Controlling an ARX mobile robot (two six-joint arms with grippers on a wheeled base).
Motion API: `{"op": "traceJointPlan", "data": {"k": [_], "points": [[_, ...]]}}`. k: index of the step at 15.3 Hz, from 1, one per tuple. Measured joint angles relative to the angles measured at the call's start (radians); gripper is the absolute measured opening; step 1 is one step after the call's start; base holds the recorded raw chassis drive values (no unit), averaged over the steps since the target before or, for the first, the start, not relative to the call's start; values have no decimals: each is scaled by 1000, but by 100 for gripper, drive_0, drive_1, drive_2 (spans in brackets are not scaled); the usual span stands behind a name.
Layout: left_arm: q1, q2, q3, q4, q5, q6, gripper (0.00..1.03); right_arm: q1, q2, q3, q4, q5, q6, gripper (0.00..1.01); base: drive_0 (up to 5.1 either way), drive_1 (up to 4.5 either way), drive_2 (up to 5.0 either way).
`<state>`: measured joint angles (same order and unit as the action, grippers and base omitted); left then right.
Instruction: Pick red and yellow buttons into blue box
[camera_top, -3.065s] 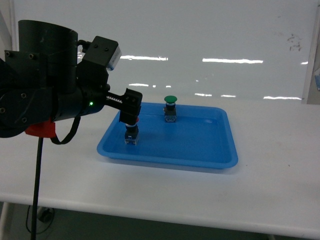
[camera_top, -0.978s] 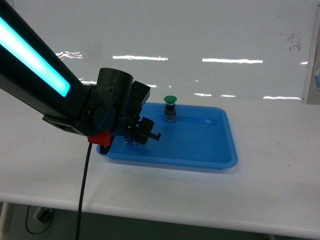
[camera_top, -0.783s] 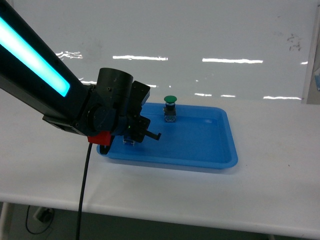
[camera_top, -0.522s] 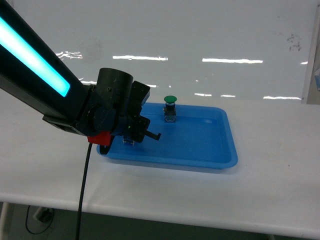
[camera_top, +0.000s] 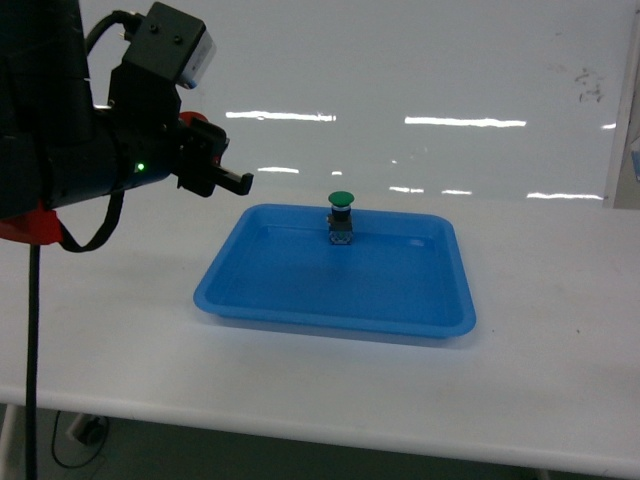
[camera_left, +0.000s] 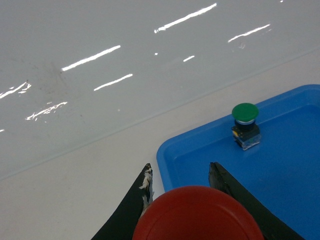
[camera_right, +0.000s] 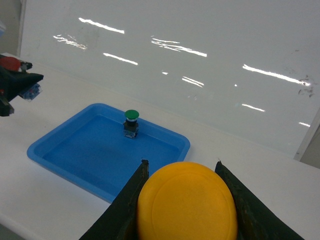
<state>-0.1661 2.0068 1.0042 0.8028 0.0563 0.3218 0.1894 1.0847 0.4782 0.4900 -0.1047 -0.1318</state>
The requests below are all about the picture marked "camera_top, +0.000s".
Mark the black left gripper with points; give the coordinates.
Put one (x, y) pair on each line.
(149, 142)

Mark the red mushroom push button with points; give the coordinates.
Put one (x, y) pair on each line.
(193, 119)

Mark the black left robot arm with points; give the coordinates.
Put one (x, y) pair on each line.
(89, 115)

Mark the green mushroom push button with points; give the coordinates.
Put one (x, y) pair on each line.
(340, 218)

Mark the white whiteboard panel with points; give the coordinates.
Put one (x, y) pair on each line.
(409, 104)

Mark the blue plastic tray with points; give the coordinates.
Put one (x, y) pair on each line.
(401, 275)

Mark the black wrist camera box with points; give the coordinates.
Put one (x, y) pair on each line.
(171, 45)

